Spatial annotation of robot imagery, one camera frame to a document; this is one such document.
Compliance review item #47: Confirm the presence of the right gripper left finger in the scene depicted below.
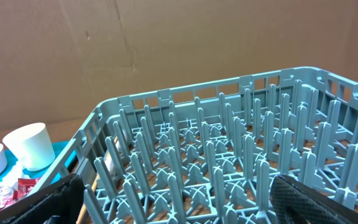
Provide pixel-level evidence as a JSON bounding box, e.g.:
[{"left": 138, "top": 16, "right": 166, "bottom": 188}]
[{"left": 0, "top": 174, "right": 85, "bottom": 224}]

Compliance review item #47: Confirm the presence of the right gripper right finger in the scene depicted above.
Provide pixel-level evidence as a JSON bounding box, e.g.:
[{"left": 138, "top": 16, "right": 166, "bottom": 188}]
[{"left": 270, "top": 175, "right": 358, "bottom": 224}]

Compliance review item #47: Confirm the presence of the grey dishwasher rack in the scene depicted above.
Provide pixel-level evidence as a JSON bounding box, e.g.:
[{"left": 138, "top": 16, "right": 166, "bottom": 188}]
[{"left": 35, "top": 67, "right": 358, "bottom": 223}]

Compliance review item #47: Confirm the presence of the wooden chopstick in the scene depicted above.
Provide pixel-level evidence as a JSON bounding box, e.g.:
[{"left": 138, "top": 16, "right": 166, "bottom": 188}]
[{"left": 84, "top": 150, "right": 118, "bottom": 224}]

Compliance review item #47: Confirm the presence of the red snack wrapper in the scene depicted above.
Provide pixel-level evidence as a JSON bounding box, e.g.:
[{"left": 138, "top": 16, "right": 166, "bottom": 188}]
[{"left": 0, "top": 178, "right": 40, "bottom": 211}]

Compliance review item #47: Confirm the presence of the teal serving tray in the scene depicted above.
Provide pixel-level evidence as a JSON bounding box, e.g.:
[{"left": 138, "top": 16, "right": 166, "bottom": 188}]
[{"left": 0, "top": 141, "right": 78, "bottom": 182}]

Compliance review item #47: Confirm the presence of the white paper cup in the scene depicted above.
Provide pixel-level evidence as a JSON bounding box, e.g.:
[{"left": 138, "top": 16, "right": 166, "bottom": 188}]
[{"left": 2, "top": 123, "right": 56, "bottom": 171}]

